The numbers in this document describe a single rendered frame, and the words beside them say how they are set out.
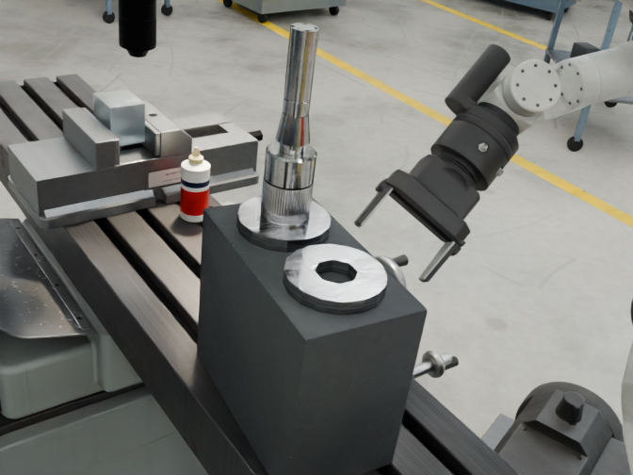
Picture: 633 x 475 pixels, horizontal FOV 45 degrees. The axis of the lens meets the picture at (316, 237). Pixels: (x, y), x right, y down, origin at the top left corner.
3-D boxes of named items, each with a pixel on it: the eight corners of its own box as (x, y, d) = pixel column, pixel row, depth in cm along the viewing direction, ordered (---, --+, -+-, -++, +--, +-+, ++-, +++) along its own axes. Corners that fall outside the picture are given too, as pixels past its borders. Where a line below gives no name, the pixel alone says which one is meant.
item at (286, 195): (260, 227, 71) (266, 169, 68) (259, 203, 75) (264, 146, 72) (311, 229, 71) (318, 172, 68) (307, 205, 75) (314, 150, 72)
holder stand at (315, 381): (292, 331, 91) (311, 180, 80) (394, 464, 75) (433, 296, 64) (195, 354, 85) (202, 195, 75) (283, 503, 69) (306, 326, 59)
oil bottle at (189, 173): (200, 206, 113) (202, 139, 108) (213, 220, 111) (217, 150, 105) (174, 212, 111) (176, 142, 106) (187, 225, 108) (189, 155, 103)
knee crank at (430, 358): (445, 356, 162) (450, 334, 159) (464, 373, 158) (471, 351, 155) (364, 390, 150) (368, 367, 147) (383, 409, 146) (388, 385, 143)
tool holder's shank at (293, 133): (275, 155, 68) (286, 30, 62) (273, 140, 71) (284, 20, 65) (310, 157, 68) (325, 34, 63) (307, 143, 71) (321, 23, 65)
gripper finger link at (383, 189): (357, 228, 96) (387, 190, 97) (363, 225, 92) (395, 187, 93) (348, 220, 95) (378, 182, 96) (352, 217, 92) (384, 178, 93)
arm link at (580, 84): (482, 138, 104) (571, 114, 106) (510, 122, 95) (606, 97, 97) (468, 91, 104) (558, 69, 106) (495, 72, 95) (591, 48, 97)
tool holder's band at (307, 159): (266, 169, 68) (267, 158, 67) (264, 146, 72) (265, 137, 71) (318, 172, 68) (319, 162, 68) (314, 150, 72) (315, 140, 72)
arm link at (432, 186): (446, 250, 100) (500, 181, 102) (473, 245, 91) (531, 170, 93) (373, 187, 99) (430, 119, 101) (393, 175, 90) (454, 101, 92)
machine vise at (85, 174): (215, 146, 132) (218, 85, 126) (261, 183, 122) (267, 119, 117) (7, 183, 113) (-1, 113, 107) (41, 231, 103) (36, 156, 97)
